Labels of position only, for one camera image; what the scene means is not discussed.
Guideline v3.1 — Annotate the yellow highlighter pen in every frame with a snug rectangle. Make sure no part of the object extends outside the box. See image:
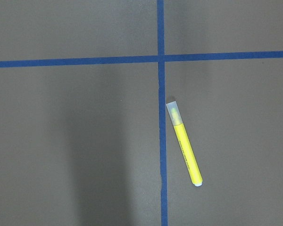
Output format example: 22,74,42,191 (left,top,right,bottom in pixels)
166,101,203,187

